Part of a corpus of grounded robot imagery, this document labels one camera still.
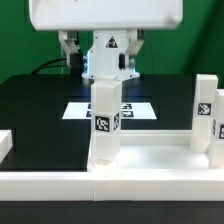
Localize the white block left edge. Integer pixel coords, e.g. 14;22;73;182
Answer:
0;130;13;164

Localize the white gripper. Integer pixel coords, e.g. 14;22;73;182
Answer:
28;0;183;70

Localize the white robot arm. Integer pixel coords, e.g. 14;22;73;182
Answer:
28;0;183;80

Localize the white front barrier wall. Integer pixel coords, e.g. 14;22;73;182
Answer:
0;170;224;201

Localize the fiducial marker sheet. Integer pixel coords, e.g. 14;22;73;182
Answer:
62;102;157;120

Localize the black cable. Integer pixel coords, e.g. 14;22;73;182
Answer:
30;57;71;76

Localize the white desk top tray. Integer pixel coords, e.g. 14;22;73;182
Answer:
86;129;224;173

